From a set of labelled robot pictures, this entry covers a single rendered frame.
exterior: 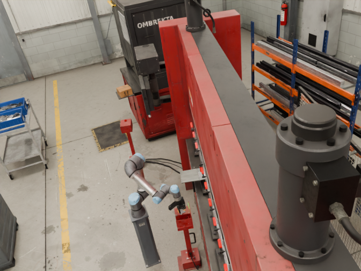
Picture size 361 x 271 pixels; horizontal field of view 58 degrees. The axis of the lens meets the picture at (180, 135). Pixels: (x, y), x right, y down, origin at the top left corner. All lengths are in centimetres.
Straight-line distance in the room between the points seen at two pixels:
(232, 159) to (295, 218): 54
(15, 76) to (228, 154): 897
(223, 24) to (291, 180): 284
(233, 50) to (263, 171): 248
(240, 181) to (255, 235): 27
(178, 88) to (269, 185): 260
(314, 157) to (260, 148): 70
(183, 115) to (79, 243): 207
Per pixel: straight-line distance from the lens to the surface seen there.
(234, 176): 136
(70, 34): 977
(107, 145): 594
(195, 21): 320
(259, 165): 141
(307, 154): 82
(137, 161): 304
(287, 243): 109
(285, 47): 508
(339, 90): 407
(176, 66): 367
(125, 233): 435
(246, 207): 124
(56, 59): 994
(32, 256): 465
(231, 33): 365
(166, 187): 304
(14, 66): 1001
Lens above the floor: 320
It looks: 34 degrees down
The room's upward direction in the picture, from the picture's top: 9 degrees counter-clockwise
